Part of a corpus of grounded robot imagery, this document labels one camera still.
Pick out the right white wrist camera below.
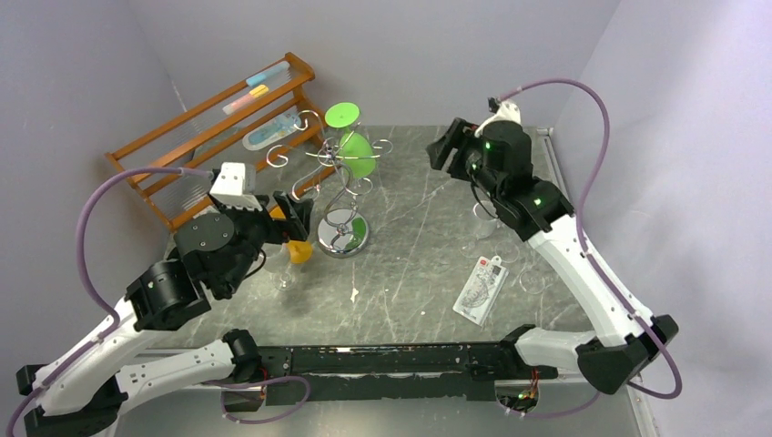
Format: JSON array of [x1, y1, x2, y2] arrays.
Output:
[[474, 97, 522, 137]]

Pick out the pink yellow marker pen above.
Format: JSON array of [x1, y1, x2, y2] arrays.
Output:
[[222, 85, 269, 115]]

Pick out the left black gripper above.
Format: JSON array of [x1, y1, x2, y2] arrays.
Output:
[[220, 191, 315, 295]]

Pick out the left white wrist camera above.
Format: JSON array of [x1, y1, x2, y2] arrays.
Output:
[[208, 162, 264, 211]]

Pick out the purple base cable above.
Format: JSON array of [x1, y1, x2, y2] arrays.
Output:
[[205, 374, 311, 425], [503, 368, 603, 421]]

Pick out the orange plastic wine glass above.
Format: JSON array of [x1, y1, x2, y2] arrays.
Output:
[[281, 240, 313, 265]]

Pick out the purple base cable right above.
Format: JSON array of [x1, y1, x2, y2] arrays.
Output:
[[503, 368, 603, 421]]

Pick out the white packaged ruler card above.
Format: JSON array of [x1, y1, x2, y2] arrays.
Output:
[[452, 256, 509, 326]]

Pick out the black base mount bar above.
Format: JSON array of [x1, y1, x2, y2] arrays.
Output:
[[223, 330, 558, 406]]

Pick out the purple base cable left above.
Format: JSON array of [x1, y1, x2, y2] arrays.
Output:
[[205, 374, 311, 425]]

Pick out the wooden shelf rack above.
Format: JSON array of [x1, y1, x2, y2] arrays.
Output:
[[105, 51, 332, 233]]

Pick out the chrome wine glass rack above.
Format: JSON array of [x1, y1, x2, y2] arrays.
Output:
[[290, 109, 393, 259]]

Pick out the blue white packaged item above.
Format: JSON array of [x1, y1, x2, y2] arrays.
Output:
[[241, 112, 300, 151]]

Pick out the clear wine glass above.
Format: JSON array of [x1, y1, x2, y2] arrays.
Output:
[[460, 200, 498, 258], [261, 244, 297, 291]]

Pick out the green plastic wine glass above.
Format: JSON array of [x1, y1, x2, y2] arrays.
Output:
[[324, 102, 376, 178]]

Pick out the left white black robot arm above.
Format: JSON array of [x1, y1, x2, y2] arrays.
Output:
[[15, 191, 314, 436]]

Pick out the clear glass far right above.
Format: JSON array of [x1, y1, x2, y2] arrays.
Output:
[[494, 240, 551, 295]]

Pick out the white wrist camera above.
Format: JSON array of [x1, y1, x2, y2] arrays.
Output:
[[474, 97, 522, 137], [208, 162, 264, 211]]

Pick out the blue marker pen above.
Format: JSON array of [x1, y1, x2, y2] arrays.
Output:
[[245, 61, 290, 87]]

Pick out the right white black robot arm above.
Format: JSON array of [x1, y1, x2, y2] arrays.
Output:
[[426, 118, 678, 394]]

